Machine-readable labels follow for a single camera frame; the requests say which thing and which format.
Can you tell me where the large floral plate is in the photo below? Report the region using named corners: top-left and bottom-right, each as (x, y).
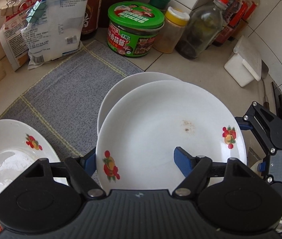
top-left (96, 80), bottom-right (247, 192)

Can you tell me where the floral plate with stain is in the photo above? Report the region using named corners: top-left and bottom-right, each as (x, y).
top-left (97, 72), bottom-right (180, 135)

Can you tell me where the grey blue checked towel mat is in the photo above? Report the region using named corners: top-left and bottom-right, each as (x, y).
top-left (0, 39), bottom-right (142, 160)

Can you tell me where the clear glass oil bottle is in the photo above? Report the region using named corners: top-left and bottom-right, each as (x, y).
top-left (175, 0), bottom-right (229, 59)

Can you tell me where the yellow lid spice jar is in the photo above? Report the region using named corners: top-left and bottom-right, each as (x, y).
top-left (153, 7), bottom-right (190, 53)

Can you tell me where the red label sauce bottle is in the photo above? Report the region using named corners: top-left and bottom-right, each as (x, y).
top-left (212, 0), bottom-right (260, 46)

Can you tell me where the dark soy sauce bottle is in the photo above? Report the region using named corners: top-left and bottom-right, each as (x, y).
top-left (80, 0), bottom-right (101, 41)

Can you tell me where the white clipped food bag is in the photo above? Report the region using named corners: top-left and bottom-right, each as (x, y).
top-left (21, 0), bottom-right (88, 70)

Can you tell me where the green lid sauce jar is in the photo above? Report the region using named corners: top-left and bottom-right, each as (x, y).
top-left (107, 1), bottom-right (165, 58)

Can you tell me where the green cap small jar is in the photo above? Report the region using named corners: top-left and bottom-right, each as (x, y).
top-left (148, 0), bottom-right (171, 14)

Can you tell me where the red white clipped bag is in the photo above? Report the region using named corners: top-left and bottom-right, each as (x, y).
top-left (0, 0), bottom-right (41, 71)

